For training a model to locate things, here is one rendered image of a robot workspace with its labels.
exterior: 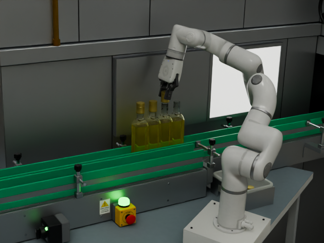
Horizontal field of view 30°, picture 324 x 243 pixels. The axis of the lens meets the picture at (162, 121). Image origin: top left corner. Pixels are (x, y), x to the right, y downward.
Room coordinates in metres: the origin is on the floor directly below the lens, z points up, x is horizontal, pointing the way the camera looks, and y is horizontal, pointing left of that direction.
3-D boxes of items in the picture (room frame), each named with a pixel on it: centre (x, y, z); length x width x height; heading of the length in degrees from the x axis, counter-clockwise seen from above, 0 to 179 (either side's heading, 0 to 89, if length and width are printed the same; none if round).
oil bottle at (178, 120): (2.44, -0.06, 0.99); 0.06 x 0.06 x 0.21; 30
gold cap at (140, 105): (2.35, 0.09, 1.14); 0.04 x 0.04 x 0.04
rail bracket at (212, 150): (2.37, -0.20, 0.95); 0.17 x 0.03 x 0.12; 31
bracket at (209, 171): (2.39, -0.19, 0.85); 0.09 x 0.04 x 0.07; 31
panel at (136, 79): (2.67, -0.18, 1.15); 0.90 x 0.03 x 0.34; 121
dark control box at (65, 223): (1.95, 0.37, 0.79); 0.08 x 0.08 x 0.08; 31
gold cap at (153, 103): (2.38, 0.04, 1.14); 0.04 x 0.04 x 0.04
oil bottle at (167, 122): (2.41, -0.01, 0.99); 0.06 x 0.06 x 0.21; 32
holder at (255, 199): (2.37, -0.33, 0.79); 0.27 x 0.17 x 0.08; 31
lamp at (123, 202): (2.09, 0.14, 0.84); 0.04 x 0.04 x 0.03
